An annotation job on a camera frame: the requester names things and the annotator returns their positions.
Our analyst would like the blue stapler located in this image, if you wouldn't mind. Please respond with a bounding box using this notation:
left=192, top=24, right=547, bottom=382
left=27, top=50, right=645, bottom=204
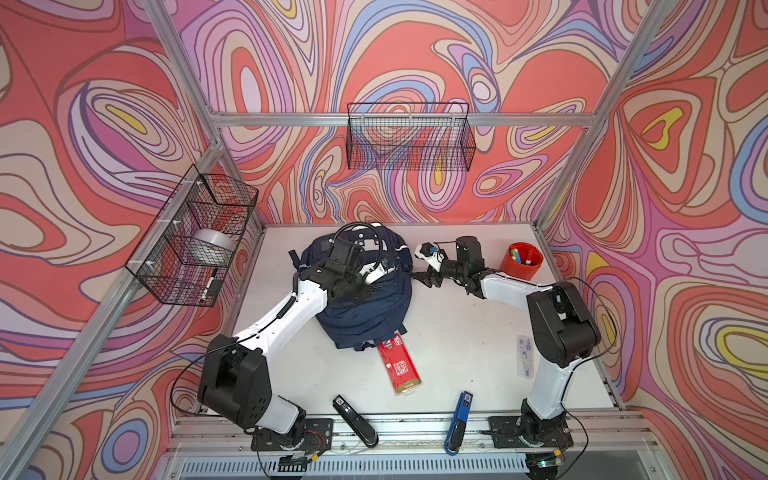
left=444, top=391, right=473, bottom=456

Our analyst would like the navy blue student backpack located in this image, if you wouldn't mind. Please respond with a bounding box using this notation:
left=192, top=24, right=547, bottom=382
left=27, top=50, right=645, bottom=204
left=289, top=222, right=413, bottom=351

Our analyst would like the clear plastic ruler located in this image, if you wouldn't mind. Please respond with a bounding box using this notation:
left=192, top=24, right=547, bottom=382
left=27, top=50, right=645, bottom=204
left=516, top=335, right=534, bottom=379

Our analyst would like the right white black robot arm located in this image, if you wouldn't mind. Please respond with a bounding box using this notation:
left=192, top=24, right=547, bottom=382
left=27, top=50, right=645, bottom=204
left=411, top=236, right=601, bottom=446

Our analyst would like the black wire basket wall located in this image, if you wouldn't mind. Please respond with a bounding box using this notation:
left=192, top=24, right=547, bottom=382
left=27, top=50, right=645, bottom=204
left=125, top=166, right=259, bottom=307
left=346, top=100, right=476, bottom=172

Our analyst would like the black stapler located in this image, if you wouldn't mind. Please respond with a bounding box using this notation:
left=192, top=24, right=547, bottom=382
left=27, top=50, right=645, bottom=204
left=332, top=395, right=379, bottom=449

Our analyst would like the black wire basket left wall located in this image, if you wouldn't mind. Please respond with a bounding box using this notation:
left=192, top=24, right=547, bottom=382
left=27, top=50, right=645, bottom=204
left=125, top=166, right=259, bottom=307

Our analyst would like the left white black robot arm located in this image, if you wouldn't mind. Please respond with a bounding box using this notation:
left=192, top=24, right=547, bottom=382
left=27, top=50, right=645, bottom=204
left=197, top=239, right=387, bottom=436

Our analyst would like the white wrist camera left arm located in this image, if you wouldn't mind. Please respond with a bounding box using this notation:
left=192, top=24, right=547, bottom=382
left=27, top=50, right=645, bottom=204
left=360, top=261, right=397, bottom=285

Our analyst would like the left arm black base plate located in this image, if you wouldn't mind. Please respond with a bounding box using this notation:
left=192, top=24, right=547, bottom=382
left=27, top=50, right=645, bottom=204
left=251, top=417, right=334, bottom=454

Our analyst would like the white tape roll in basket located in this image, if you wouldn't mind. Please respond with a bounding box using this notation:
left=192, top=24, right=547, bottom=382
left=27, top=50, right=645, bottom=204
left=188, top=229, right=236, bottom=267

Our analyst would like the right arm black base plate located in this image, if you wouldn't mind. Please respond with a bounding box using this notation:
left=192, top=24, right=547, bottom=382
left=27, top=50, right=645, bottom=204
left=488, top=415, right=574, bottom=450

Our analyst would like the red snack packet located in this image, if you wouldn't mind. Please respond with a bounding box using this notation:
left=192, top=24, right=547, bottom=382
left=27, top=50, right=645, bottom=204
left=378, top=334, right=422, bottom=394

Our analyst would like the black wire basket back wall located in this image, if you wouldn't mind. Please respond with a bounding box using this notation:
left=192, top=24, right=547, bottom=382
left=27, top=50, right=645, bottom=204
left=346, top=100, right=476, bottom=172

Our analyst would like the red ribbed metal pen cup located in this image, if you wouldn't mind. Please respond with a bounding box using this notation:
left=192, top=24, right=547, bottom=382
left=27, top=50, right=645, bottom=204
left=499, top=242, right=544, bottom=281

